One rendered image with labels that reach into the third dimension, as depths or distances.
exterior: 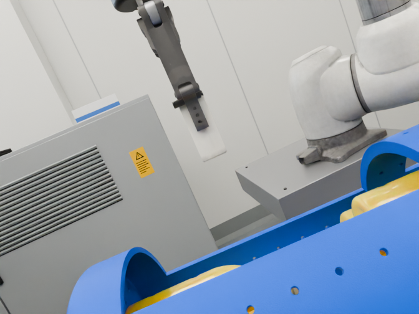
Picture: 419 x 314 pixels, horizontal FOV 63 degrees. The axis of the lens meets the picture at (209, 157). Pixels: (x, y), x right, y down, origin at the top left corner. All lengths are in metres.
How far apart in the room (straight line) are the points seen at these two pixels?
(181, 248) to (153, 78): 1.61
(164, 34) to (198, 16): 2.79
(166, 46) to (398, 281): 0.30
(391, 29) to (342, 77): 0.14
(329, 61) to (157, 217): 1.23
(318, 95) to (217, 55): 2.27
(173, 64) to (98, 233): 1.57
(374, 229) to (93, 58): 2.86
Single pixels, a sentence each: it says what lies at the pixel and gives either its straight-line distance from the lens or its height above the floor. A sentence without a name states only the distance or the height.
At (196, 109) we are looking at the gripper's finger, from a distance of 0.37.
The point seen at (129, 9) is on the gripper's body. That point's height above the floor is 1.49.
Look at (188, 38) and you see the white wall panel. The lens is 3.10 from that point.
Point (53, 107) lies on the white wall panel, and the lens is 2.79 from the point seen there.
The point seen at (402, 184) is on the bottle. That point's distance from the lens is 0.45.
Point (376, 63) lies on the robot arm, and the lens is 0.87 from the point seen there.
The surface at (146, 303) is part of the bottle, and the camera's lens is 0.51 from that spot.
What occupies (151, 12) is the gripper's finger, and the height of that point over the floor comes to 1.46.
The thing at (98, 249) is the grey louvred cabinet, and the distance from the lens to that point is 1.90.
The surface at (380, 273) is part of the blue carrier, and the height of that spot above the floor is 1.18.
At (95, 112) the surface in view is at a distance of 1.92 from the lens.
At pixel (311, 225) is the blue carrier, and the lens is 0.59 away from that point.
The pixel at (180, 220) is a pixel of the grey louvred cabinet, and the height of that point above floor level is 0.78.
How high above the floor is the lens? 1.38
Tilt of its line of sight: 11 degrees down
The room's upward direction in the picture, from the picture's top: 23 degrees counter-clockwise
